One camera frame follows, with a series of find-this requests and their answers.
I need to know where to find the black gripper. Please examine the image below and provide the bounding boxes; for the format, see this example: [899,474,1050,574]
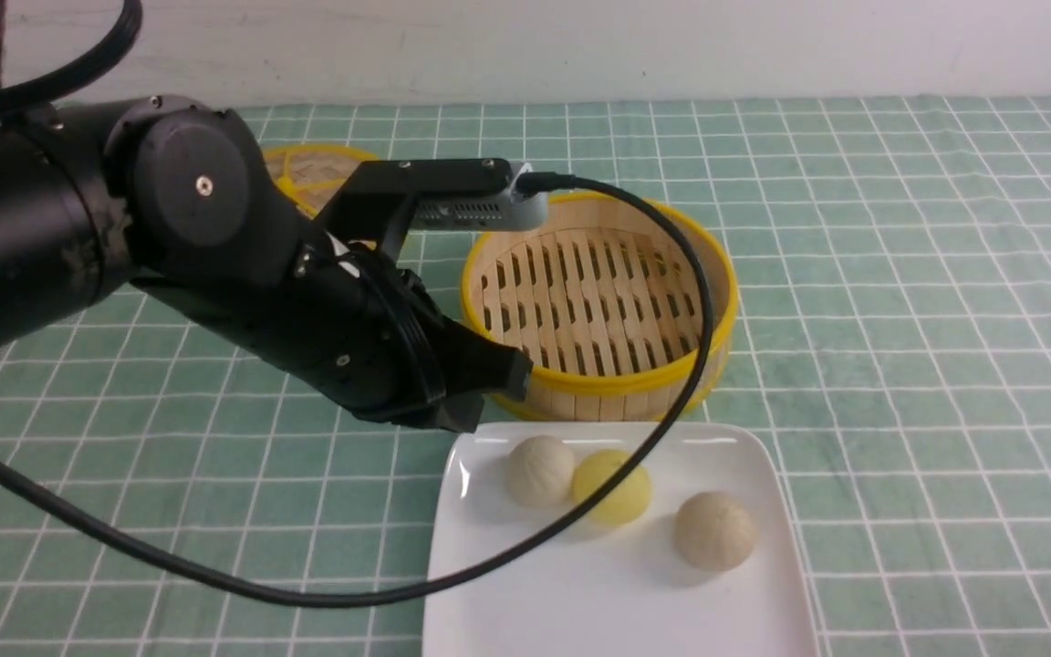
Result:
[243,246,534,433]

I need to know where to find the white steamed bun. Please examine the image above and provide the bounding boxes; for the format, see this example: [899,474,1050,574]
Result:
[504,435,578,508]

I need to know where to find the beige steamed bun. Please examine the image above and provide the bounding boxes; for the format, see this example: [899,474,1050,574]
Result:
[674,491,760,571]

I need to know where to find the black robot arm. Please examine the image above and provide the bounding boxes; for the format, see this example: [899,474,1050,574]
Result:
[0,97,533,433]

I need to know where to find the yellow steamed bun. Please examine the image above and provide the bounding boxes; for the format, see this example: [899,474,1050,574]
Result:
[570,449,653,527]

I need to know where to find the white square plate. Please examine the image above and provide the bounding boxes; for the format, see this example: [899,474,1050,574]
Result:
[421,422,820,656]

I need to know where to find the yellow-rimmed bamboo steamer basket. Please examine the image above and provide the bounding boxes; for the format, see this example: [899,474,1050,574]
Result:
[462,193,701,422]

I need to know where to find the yellow-rimmed bamboo steamer lid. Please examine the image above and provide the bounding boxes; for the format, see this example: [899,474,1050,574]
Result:
[250,142,406,261]

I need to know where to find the green checkered tablecloth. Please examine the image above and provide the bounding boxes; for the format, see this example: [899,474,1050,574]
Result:
[0,97,1051,656]

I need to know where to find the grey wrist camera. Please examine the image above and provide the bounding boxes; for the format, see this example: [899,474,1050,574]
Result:
[314,158,549,266]

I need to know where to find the black camera cable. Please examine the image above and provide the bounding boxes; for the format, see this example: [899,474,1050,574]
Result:
[0,0,716,609]

